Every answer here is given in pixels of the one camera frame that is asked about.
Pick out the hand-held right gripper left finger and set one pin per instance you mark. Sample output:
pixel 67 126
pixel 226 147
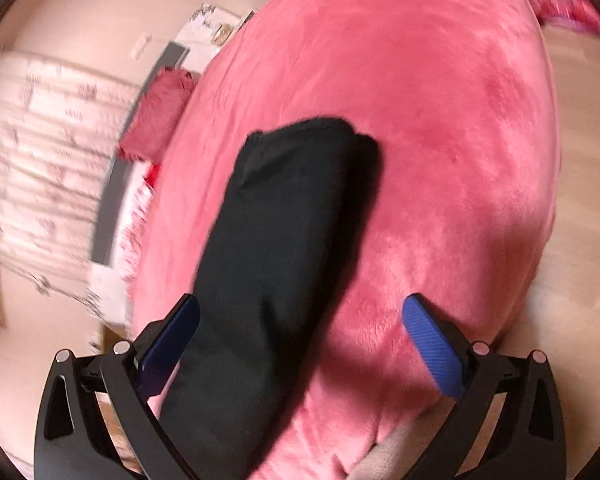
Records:
pixel 172 345

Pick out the dark pink ruffled pillow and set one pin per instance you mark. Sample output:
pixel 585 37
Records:
pixel 155 115

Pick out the white wall socket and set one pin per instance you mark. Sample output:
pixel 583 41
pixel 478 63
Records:
pixel 141 45

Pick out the ship print curtain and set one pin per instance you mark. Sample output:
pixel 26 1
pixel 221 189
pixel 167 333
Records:
pixel 55 150

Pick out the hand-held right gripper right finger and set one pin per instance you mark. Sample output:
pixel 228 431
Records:
pixel 435 347

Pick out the pink floral garment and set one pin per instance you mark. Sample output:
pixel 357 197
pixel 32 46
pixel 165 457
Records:
pixel 135 235

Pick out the white and grey headboard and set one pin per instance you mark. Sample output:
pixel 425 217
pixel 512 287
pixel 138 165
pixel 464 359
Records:
pixel 110 210

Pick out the red garment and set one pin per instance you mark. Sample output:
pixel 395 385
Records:
pixel 153 175

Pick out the black pants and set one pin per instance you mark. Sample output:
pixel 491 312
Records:
pixel 280 235

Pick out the pink plush blanket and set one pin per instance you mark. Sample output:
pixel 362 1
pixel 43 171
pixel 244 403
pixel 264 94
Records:
pixel 405 110

